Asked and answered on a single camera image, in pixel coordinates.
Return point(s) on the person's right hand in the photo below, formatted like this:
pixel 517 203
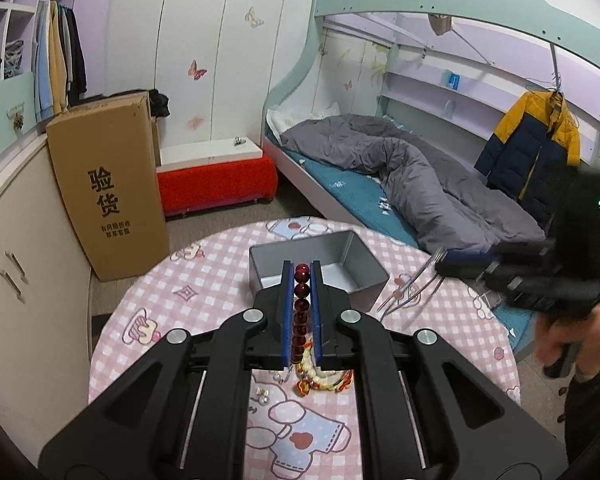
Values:
pixel 551 337

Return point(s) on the teal bunk bed frame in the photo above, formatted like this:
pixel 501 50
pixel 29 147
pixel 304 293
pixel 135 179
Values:
pixel 445 70

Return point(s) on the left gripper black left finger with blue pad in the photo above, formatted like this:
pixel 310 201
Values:
pixel 180 410

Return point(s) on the tall brown cardboard box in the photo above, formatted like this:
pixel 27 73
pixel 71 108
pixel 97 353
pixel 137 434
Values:
pixel 104 162

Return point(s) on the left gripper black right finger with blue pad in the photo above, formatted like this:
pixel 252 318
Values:
pixel 424 410

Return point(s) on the hanging clothes row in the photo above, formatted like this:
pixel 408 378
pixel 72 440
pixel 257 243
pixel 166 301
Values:
pixel 58 61

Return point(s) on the teal bed sheet mattress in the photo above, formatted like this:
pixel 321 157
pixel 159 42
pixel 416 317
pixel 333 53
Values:
pixel 347 196

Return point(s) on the grey quilt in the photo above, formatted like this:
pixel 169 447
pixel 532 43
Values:
pixel 447 205

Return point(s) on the teal drawer unit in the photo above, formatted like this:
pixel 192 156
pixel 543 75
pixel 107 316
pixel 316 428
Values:
pixel 17 115

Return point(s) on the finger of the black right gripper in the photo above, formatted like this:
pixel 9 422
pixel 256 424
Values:
pixel 472 264

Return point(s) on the red fabric storage bench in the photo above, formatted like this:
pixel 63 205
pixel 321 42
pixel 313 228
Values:
pixel 212 174

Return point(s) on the small pearl earrings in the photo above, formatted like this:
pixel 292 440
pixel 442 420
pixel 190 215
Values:
pixel 262 395

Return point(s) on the black cloth behind box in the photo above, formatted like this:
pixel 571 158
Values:
pixel 158 104

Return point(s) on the pink checkered bear tablecloth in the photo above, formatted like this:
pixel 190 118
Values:
pixel 294 437

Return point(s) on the beige low cabinet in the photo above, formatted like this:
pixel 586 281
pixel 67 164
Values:
pixel 45 324

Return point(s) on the yellow navy puffer jacket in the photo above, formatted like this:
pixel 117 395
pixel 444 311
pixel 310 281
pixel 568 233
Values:
pixel 535 139

